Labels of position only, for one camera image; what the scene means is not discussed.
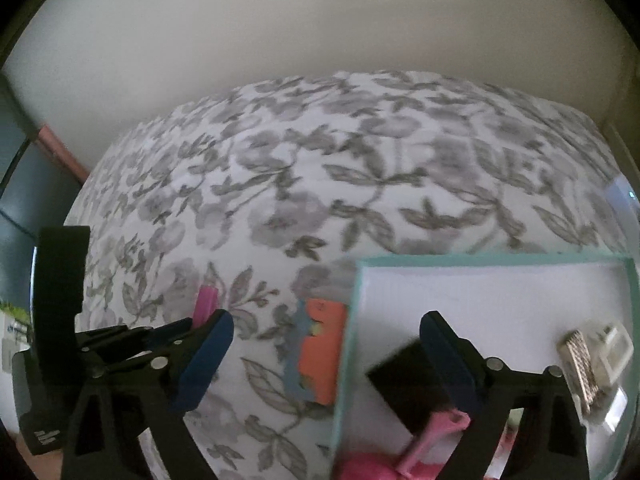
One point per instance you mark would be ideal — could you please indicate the white printed carton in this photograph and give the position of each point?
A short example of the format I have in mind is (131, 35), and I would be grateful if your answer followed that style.
(10, 335)

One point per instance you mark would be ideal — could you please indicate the orange and blue toy block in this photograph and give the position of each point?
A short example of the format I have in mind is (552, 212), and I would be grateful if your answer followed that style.
(325, 355)

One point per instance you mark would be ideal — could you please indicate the grey floral blanket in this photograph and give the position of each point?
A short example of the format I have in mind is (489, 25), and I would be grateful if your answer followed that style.
(350, 160)

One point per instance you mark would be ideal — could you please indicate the magenta rectangular bar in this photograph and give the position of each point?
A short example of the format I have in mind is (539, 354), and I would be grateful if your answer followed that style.
(206, 302)

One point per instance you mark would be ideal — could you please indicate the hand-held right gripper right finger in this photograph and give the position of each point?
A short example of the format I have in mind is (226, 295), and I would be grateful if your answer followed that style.
(447, 360)

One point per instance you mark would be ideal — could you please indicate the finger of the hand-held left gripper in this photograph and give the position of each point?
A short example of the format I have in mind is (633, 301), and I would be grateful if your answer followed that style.
(170, 331)
(130, 354)

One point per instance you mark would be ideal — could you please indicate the white power strip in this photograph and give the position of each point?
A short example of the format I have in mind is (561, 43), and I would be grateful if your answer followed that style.
(617, 195)

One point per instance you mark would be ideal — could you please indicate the pink board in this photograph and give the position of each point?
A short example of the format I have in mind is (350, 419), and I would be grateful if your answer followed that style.
(60, 152)

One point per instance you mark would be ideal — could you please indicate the black charger plug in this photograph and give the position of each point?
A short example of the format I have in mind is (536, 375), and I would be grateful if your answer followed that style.
(405, 385)

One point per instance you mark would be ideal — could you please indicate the dark cabinet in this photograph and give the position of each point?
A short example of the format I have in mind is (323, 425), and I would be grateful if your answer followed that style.
(25, 210)

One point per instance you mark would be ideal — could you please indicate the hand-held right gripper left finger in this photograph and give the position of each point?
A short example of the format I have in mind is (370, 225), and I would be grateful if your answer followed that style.
(205, 355)

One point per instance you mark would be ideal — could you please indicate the teal shallow cardboard box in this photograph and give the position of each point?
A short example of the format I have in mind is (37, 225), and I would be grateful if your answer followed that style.
(475, 290)

